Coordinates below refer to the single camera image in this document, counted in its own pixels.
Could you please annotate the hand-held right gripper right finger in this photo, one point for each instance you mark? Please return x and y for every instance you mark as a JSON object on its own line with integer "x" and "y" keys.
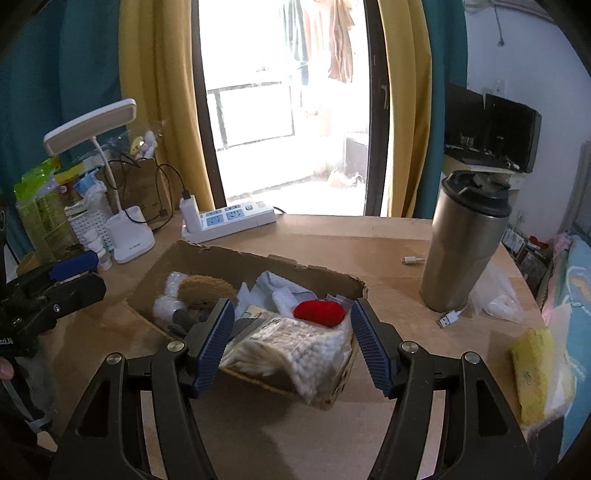
{"x": 369, "y": 346}

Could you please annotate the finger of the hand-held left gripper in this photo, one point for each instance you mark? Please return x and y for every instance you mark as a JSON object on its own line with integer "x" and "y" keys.
{"x": 78, "y": 290}
{"x": 76, "y": 265}

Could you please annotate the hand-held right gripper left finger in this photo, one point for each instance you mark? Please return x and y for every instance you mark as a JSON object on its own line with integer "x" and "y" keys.
{"x": 212, "y": 341}

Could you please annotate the cartoon tissue pack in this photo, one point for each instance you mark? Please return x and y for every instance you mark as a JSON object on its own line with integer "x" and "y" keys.
{"x": 258, "y": 318}

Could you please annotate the brown plush toy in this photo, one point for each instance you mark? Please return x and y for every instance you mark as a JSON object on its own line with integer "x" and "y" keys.
{"x": 203, "y": 288}

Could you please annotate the red plush ball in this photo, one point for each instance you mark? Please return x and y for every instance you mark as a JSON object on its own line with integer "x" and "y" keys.
{"x": 318, "y": 314}

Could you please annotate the bag of cotton swabs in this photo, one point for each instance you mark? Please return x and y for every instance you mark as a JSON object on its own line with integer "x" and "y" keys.
{"x": 304, "y": 350}

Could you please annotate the cardboard box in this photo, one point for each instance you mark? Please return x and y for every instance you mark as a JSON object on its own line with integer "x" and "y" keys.
{"x": 221, "y": 258}

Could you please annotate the white cloth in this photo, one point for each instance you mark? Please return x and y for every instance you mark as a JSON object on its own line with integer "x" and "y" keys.
{"x": 288, "y": 300}
{"x": 263, "y": 281}

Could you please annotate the person's left hand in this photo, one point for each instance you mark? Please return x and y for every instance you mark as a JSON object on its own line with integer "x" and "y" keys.
{"x": 5, "y": 370}

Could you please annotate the short white pill bottle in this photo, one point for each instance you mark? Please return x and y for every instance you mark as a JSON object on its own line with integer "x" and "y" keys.
{"x": 105, "y": 259}

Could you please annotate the tall white pill bottle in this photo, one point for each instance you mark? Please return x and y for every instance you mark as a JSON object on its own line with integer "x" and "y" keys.
{"x": 95, "y": 242}

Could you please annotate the white perforated basket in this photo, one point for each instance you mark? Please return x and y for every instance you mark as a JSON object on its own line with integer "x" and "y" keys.
{"x": 87, "y": 226}

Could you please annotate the white desk lamp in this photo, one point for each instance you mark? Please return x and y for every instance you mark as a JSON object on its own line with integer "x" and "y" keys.
{"x": 134, "y": 240}

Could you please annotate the green snack bag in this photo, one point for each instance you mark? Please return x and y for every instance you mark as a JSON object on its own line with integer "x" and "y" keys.
{"x": 39, "y": 212}

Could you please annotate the clear bag of cotton balls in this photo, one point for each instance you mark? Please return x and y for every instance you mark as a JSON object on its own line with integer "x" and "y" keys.
{"x": 168, "y": 286}

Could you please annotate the blue and white packets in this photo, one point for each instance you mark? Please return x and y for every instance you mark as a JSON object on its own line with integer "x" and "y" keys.
{"x": 90, "y": 189}

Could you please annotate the red and yellow box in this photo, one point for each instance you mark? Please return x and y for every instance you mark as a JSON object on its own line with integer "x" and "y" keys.
{"x": 67, "y": 184}

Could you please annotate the small white connector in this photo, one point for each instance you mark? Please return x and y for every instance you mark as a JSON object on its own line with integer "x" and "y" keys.
{"x": 412, "y": 261}

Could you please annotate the brown paper bag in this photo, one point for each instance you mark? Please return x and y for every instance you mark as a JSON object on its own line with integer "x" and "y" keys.
{"x": 138, "y": 184}

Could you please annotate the white charger plug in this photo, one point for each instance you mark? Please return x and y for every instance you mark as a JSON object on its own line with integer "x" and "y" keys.
{"x": 189, "y": 212}

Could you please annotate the white power strip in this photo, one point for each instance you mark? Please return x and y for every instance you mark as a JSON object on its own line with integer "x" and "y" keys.
{"x": 231, "y": 217}

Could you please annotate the steel tumbler with black lid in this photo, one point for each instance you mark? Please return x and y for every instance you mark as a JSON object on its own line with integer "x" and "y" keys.
{"x": 461, "y": 249}

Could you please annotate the clear plastic bag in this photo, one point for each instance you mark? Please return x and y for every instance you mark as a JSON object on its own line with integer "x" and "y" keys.
{"x": 498, "y": 300}

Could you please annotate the small plush toy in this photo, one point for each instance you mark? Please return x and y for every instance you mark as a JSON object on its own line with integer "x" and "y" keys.
{"x": 144, "y": 145}

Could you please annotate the yellow tissue pack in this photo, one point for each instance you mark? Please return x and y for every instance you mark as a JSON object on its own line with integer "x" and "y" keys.
{"x": 535, "y": 369}

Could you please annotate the yellow curtain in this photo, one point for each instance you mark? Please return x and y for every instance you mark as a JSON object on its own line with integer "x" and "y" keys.
{"x": 411, "y": 92}
{"x": 157, "y": 92}

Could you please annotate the teal curtain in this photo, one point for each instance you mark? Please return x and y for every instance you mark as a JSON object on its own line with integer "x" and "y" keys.
{"x": 55, "y": 69}
{"x": 455, "y": 46}

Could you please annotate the balcony railing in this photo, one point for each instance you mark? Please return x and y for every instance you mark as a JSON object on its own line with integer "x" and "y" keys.
{"x": 221, "y": 120}

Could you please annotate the black television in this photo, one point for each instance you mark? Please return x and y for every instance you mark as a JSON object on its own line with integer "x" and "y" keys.
{"x": 489, "y": 124}

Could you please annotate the hanging clothes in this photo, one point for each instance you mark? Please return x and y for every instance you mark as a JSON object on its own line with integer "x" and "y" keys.
{"x": 323, "y": 32}

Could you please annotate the black door frame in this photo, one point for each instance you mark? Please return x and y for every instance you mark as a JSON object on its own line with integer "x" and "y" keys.
{"x": 376, "y": 115}

